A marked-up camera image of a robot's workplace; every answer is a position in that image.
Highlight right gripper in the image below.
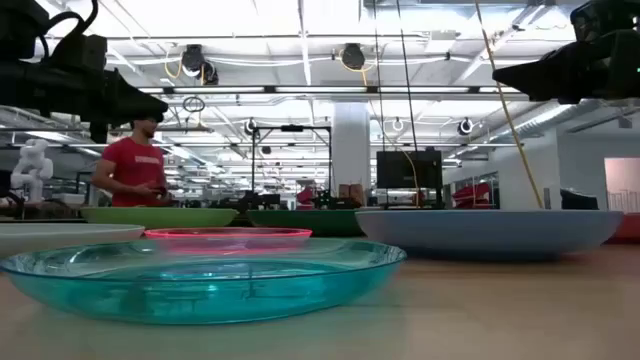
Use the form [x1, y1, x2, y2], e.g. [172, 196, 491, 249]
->
[492, 0, 640, 105]

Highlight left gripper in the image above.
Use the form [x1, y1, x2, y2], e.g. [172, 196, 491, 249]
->
[0, 34, 169, 144]

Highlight large light green plate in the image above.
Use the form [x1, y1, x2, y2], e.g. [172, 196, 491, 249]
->
[79, 206, 240, 231]

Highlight pink translucent plate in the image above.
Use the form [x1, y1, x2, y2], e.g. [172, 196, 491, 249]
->
[143, 227, 314, 257]

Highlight blue opaque plate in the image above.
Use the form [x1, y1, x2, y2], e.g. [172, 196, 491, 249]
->
[355, 209, 625, 262]

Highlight red-orange opaque plate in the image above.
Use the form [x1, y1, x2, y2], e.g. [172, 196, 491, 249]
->
[606, 212, 640, 245]

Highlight large dark green plate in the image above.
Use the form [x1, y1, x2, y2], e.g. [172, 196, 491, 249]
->
[246, 208, 366, 238]

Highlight person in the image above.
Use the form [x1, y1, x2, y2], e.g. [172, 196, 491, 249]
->
[91, 113, 172, 208]

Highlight white humanoid robot figure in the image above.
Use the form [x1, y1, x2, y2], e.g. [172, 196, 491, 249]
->
[9, 138, 55, 204]

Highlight large white plate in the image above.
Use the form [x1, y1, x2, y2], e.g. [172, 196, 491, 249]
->
[0, 222, 146, 260]

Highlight black monitor on stand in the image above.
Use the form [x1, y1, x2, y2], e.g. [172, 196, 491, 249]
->
[376, 149, 444, 210]

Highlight white building column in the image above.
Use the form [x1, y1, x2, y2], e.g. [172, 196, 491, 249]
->
[332, 102, 372, 194]

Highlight teal translucent plate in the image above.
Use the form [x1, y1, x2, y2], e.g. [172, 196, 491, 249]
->
[0, 238, 408, 326]

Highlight brown cardboard boxes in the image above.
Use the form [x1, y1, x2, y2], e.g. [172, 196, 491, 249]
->
[338, 183, 367, 208]

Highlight yellow hanging cable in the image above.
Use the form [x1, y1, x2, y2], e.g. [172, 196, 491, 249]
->
[473, 0, 546, 210]

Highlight black hanging cable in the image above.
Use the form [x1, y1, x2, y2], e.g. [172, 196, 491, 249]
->
[372, 0, 387, 151]
[396, 0, 420, 152]

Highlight black tall frame rig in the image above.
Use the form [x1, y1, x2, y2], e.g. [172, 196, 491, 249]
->
[251, 124, 333, 209]

